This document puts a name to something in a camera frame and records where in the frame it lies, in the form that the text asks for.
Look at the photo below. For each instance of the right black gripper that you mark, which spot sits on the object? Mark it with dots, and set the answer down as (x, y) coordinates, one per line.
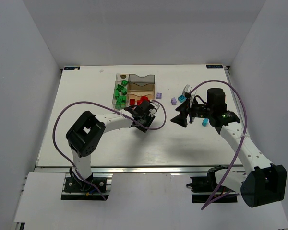
(189, 111)

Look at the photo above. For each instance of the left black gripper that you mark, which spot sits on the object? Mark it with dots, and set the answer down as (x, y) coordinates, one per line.
(145, 121)

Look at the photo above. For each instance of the teal 2x4 lego brick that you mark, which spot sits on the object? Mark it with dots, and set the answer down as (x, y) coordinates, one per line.
(182, 98)

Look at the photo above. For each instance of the red 2x4 lego brick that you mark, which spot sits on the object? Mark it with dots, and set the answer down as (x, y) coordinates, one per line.
(132, 102)

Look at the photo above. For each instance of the light blue small lego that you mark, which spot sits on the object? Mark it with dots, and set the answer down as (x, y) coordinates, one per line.
(205, 122)

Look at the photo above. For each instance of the green 2x2 sloped lego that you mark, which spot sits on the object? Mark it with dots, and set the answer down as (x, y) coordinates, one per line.
(118, 103)

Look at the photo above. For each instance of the green 2x4 lego brick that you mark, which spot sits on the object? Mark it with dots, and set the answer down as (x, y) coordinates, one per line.
(123, 98)

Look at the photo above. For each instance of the lilac 2x2 lego brick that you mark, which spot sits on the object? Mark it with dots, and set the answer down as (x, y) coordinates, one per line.
(159, 95)

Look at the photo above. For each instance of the green curved lego brick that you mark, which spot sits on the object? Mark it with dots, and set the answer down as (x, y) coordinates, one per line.
(116, 94)

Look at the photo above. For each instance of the green lego brick carried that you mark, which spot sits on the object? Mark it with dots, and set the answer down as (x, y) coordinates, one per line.
(119, 87)

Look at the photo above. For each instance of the green upside-down 2x2 lego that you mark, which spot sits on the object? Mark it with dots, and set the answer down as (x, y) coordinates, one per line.
(124, 82)

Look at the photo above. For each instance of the red 2x2 lego brick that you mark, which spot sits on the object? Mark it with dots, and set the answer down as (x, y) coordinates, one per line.
(144, 98)

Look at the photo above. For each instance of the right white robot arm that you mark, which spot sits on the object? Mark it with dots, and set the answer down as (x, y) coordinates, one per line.
(263, 182)

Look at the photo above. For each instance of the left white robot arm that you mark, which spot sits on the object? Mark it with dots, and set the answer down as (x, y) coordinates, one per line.
(85, 134)

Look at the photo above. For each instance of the amber tinted container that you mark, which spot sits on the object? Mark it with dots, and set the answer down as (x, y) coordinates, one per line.
(135, 91)

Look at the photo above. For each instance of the tall clear narrow container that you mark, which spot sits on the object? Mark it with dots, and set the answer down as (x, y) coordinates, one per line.
(118, 80)

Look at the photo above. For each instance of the grey smoked container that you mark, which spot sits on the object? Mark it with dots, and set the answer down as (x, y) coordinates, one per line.
(141, 80)

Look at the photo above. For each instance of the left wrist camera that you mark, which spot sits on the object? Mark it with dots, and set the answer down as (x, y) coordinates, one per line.
(153, 107)

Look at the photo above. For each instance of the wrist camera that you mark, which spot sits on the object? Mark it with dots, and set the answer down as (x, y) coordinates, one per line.
(153, 107)
(188, 92)

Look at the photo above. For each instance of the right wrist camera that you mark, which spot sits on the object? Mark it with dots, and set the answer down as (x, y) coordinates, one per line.
(188, 92)

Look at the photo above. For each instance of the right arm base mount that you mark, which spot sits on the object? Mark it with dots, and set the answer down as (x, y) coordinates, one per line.
(203, 186)

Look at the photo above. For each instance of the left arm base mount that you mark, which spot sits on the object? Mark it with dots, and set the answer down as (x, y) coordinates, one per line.
(77, 190)

